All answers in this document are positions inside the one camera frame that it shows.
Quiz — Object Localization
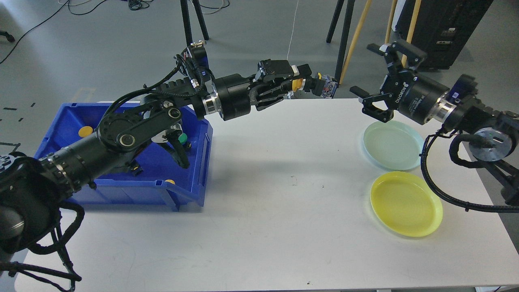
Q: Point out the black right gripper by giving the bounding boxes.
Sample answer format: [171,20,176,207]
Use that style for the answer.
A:
[349,39,449,125]

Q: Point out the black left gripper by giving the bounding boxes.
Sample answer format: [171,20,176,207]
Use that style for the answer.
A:
[204,59,313,121]

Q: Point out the yellow push button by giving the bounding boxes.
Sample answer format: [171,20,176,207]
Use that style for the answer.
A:
[78,126,93,138]
[292,73,339,99]

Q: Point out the green push button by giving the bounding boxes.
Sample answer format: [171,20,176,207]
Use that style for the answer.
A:
[178,133,192,153]
[128,161,143,177]

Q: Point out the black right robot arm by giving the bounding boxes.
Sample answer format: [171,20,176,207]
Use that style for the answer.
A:
[350,39,519,214]

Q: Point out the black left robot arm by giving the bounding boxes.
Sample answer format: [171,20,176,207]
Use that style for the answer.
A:
[0,41,323,292]

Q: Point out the light green plate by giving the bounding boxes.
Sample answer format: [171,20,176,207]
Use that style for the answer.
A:
[362,120,424,171]

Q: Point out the yellow plate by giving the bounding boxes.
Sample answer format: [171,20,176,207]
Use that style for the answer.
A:
[369,171,444,237]

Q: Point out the wooden stand legs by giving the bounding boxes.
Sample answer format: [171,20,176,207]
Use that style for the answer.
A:
[337,0,422,85]

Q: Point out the black tripod leg right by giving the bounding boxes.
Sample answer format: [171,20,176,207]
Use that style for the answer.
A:
[326,0,355,81]

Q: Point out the black tripod left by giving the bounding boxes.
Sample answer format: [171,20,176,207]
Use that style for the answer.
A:
[180,0,210,45]

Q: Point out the blue plastic storage bin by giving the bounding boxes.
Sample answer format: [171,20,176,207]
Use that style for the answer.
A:
[34,102,213,211]

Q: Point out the white cable with plug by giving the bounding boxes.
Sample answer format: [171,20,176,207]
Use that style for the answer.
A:
[286,0,300,60]

